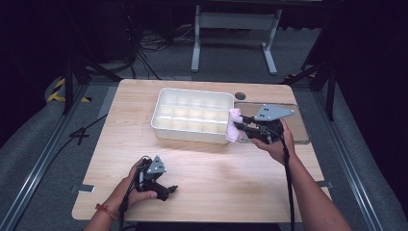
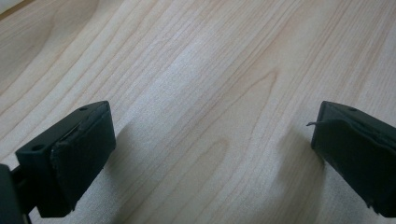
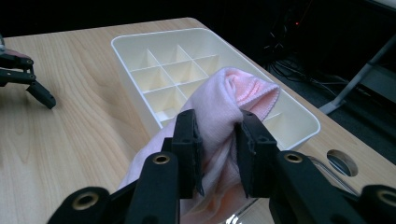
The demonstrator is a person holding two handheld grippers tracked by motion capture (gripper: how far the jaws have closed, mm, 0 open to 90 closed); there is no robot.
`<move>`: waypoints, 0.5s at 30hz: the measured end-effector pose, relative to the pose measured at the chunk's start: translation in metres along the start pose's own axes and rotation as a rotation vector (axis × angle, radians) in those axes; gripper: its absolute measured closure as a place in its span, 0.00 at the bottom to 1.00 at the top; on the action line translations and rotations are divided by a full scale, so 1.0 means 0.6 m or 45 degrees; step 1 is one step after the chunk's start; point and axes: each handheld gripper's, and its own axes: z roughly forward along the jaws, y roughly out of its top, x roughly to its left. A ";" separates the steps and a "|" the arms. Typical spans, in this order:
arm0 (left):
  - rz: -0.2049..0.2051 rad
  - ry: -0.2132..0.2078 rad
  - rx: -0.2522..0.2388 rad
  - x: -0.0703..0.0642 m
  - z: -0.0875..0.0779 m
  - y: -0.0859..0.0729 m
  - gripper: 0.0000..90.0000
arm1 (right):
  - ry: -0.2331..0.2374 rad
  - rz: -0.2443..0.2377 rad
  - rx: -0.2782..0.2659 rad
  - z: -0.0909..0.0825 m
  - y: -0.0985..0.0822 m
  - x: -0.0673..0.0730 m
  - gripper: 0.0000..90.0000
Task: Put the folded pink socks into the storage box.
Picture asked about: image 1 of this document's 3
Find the white metal table frame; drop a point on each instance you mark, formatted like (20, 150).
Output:
(235, 22)

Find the black metal stand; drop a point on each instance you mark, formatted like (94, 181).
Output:
(80, 77)
(320, 80)

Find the black floor tape mark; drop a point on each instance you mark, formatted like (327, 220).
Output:
(79, 135)

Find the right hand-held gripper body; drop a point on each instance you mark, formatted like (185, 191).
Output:
(269, 126)

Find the grey tape piece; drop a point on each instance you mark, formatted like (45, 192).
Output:
(324, 184)
(83, 188)

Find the person's left hand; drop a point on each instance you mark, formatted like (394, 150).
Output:
(128, 191)

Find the person's right hand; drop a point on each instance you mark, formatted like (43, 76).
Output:
(279, 149)

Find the aluminium floor rail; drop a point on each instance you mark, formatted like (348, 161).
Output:
(41, 160)
(346, 154)

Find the yellow black hazard tape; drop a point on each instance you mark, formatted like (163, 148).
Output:
(59, 93)

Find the pink cloth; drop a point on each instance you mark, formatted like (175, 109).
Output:
(234, 126)

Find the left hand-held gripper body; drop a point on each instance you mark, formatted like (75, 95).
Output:
(150, 174)

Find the white compartment box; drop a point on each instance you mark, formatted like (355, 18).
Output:
(192, 115)

